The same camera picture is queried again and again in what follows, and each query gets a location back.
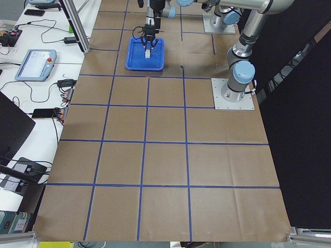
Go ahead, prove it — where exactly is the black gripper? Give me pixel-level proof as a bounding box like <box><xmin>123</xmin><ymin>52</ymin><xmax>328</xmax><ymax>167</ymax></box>
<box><xmin>141</xmin><ymin>24</ymin><xmax>158</xmax><ymax>50</ymax></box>

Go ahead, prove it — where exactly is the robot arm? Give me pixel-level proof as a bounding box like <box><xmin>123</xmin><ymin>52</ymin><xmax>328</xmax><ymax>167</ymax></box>
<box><xmin>200</xmin><ymin>1</ymin><xmax>293</xmax><ymax>103</ymax></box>
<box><xmin>140</xmin><ymin>0</ymin><xmax>176</xmax><ymax>52</ymax></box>

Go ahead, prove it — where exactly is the blue plastic tray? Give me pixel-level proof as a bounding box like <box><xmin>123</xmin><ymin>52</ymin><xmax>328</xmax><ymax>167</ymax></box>
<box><xmin>125</xmin><ymin>37</ymin><xmax>165</xmax><ymax>71</ymax></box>

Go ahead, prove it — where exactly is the black power adapter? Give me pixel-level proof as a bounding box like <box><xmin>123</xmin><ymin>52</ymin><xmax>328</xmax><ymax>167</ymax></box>
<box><xmin>63</xmin><ymin>37</ymin><xmax>77</xmax><ymax>44</ymax></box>

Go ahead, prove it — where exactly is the teach pendant with screen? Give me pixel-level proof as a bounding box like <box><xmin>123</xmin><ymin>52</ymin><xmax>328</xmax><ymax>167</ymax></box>
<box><xmin>14</xmin><ymin>49</ymin><xmax>57</xmax><ymax>82</ymax></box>

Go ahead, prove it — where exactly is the black smartphone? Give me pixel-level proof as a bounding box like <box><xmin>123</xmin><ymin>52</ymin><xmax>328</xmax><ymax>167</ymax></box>
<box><xmin>32</xmin><ymin>108</ymin><xmax>56</xmax><ymax>119</ymax></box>

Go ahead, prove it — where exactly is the black monitor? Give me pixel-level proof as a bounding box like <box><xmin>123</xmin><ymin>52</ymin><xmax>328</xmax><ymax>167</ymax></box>
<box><xmin>0</xmin><ymin>93</ymin><xmax>36</xmax><ymax>166</ymax></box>

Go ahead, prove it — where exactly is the aluminium frame post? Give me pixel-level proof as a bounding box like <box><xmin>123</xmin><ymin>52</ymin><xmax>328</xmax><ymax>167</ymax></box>
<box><xmin>59</xmin><ymin>0</ymin><xmax>91</xmax><ymax>54</ymax></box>

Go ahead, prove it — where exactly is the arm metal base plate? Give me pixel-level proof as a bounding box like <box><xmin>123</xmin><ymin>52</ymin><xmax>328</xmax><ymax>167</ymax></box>
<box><xmin>211</xmin><ymin>78</ymin><xmax>254</xmax><ymax>111</ymax></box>
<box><xmin>202</xmin><ymin>13</ymin><xmax>236</xmax><ymax>35</ymax></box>

